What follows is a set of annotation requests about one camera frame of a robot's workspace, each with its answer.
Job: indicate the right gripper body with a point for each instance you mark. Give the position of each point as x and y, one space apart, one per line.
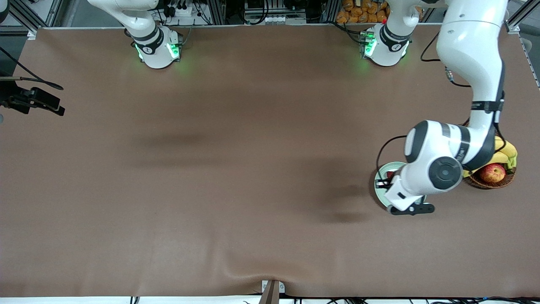
9 93

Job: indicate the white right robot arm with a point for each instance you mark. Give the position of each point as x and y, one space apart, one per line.
156 48

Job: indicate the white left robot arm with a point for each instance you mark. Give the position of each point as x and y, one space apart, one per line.
472 42

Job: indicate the pale green round plate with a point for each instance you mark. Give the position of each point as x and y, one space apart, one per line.
379 195

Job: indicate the white clamp plate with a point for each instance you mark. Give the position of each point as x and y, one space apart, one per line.
282 287

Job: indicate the brown wicker basket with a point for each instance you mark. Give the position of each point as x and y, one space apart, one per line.
485 184

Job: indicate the red apple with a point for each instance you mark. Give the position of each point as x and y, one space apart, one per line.
492 173

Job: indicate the large yellow banana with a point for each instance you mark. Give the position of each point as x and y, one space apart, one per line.
500 158

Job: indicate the brown table mat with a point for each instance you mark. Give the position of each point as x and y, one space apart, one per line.
211 169

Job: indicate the bag of orange buns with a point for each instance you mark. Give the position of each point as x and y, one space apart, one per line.
358 10

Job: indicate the long white power strip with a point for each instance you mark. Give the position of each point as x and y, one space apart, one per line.
274 19

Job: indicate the aluminium frame strut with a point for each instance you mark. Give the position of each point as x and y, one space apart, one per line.
21 17
521 19

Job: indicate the grey support post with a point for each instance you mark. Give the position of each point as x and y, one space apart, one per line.
270 295

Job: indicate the aluminium frame post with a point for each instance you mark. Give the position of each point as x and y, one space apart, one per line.
216 12

